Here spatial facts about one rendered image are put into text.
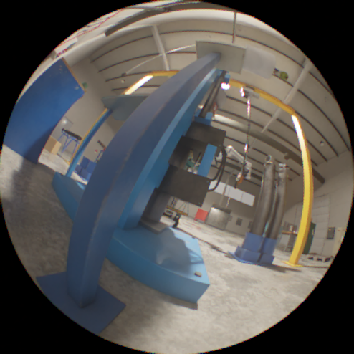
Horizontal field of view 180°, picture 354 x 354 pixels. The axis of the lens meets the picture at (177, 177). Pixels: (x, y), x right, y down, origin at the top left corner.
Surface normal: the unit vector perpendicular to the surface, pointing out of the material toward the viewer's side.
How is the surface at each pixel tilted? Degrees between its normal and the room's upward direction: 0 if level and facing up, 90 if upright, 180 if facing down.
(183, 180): 90
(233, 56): 180
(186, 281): 90
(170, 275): 90
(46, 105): 90
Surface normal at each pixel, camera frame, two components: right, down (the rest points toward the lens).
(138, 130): -0.11, -0.31
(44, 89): 0.91, 0.36
